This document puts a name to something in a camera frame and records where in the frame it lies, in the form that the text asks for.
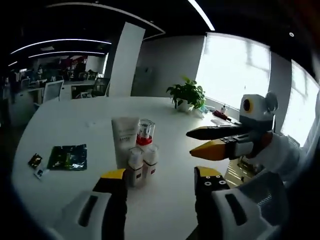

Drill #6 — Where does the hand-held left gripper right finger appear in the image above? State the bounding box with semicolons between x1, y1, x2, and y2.
193;165;280;240

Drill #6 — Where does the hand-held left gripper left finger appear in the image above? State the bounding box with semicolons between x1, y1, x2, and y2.
49;168;129;240

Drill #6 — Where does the red collar skincare pump bottle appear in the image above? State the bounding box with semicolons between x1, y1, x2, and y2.
135;119;157;151

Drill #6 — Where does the green black skincare sachet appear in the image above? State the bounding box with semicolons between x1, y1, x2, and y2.
46;143;89;171

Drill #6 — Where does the white skincare tube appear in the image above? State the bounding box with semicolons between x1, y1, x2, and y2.
111;116;141;170

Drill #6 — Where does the small white skincare sachet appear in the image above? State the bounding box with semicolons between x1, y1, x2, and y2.
33;168;50;179

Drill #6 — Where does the gold skincare sachet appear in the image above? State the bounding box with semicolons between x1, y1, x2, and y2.
27;153;43;168

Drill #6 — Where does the dark red pouch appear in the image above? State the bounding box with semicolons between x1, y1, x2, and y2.
212;110;230;121

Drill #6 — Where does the white window blind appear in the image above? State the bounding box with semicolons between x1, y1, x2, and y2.
279;59;320;148
194;32;272;111

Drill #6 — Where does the potted green plant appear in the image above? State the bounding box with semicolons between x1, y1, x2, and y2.
166;76;207;113

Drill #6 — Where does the grey mesh chair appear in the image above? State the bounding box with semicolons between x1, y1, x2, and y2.
239;171;305;236

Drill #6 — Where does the long ceiling light strip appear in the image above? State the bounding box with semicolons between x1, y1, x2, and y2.
186;0;215;31
10;38;113;55
28;50;109;59

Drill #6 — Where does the dark mesh office chair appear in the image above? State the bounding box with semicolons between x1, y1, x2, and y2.
92;77;111;97

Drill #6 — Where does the white mesh office chair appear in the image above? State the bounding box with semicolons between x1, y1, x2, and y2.
42;80;65;103

